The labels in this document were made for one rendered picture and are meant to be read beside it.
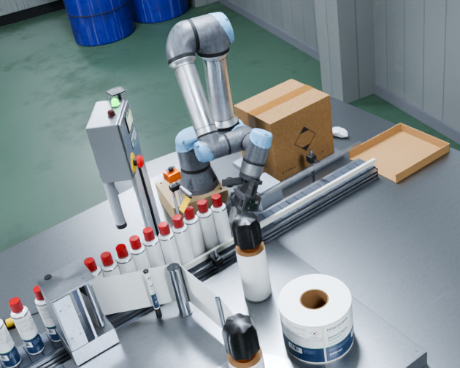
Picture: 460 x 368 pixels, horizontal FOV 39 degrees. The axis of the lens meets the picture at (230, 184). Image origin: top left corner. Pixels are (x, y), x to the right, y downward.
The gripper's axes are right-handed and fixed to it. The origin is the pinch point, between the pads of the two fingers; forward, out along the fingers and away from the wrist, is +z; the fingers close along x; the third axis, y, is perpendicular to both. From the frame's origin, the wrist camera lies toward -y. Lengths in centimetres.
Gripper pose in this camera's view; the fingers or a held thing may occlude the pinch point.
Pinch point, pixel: (230, 225)
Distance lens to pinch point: 223.9
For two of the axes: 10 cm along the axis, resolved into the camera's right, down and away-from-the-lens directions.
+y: 5.6, 3.9, -7.3
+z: -2.7, 9.2, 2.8
